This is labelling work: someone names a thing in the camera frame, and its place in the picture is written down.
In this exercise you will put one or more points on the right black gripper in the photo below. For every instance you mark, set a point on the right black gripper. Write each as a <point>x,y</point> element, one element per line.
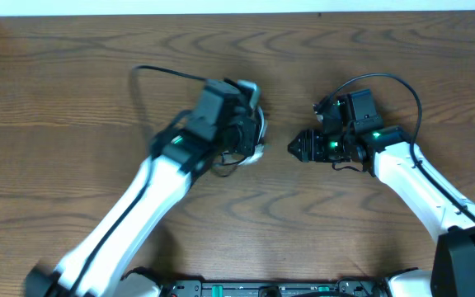
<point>308,145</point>

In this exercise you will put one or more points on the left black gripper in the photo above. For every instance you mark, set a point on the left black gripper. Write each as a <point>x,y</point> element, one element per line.
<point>245,138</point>

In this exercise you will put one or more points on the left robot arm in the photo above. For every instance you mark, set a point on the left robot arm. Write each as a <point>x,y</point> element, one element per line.
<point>179,154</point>

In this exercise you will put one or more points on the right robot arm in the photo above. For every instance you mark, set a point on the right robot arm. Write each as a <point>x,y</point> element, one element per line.
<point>448,216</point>

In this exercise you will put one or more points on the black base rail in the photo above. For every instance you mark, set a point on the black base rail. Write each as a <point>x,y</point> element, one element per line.
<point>343,287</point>

